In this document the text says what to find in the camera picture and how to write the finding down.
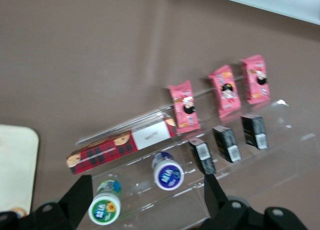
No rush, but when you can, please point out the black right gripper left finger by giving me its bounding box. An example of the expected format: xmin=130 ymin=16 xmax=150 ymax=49
xmin=32 ymin=174 xmax=94 ymax=230

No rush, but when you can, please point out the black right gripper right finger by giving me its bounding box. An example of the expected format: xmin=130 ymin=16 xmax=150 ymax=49
xmin=199 ymin=175 xmax=266 ymax=230

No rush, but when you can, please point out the cream plastic serving tray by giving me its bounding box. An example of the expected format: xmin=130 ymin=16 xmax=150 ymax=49
xmin=0 ymin=124 xmax=40 ymax=214

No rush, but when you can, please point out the green cap small bottle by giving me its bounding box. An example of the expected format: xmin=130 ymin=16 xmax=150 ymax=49
xmin=87 ymin=179 xmax=124 ymax=227

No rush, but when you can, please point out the small black carton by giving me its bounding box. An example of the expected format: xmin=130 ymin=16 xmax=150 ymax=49
xmin=240 ymin=114 xmax=269 ymax=151
xmin=187 ymin=136 xmax=217 ymax=176
xmin=211 ymin=124 xmax=242 ymax=164

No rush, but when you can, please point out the orange cap small bottle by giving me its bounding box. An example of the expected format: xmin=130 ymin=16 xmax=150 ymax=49
xmin=9 ymin=206 xmax=27 ymax=220

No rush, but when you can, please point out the blue cap small bottle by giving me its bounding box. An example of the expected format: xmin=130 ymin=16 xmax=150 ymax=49
xmin=151 ymin=151 xmax=187 ymax=192

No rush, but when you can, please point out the red plaid cookie box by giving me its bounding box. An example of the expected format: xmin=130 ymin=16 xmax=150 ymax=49
xmin=66 ymin=116 xmax=177 ymax=176

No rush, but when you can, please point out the clear acrylic tiered shelf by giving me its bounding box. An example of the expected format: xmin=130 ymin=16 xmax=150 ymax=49
xmin=74 ymin=59 xmax=320 ymax=230

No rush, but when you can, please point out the pink cartoon snack packet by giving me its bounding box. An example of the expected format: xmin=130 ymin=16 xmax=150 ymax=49
xmin=240 ymin=54 xmax=272 ymax=106
xmin=167 ymin=80 xmax=202 ymax=136
xmin=207 ymin=64 xmax=243 ymax=120

